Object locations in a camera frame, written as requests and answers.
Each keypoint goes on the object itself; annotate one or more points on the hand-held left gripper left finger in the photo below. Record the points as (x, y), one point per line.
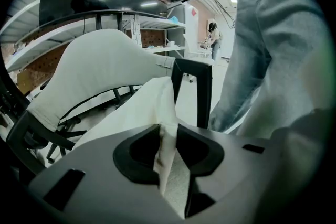
(105, 191)

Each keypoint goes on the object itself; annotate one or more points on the white metal shelf rack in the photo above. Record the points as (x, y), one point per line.
(157, 25)

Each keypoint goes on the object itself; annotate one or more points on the white cloth garment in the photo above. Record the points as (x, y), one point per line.
(136, 107)

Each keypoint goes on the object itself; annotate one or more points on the pale grey fabric chair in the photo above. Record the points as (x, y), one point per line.
(99, 60)

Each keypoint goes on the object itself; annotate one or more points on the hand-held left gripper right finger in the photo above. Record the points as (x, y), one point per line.
(241, 170)

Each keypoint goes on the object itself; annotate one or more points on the white tall cabinet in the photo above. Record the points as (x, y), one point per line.
(190, 34)

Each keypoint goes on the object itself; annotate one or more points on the person's blue jeans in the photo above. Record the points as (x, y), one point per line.
(275, 47)

